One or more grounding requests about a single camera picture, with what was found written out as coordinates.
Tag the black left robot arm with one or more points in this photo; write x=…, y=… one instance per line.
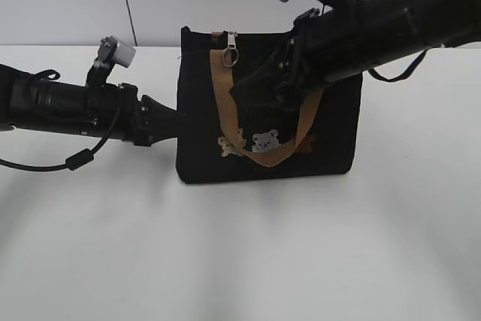
x=41, y=102

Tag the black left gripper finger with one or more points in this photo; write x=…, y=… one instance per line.
x=164, y=123

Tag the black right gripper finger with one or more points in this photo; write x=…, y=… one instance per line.
x=267, y=85

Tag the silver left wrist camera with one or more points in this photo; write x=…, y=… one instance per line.
x=112, y=51

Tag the silver zipper pull with ring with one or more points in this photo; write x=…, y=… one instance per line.
x=230, y=54

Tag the black canvas tote bag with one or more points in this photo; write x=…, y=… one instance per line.
x=204, y=154

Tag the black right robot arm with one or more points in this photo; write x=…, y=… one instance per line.
x=352, y=37

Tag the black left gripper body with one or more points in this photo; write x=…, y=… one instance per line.
x=141, y=119

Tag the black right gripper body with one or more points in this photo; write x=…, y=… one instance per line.
x=292, y=88

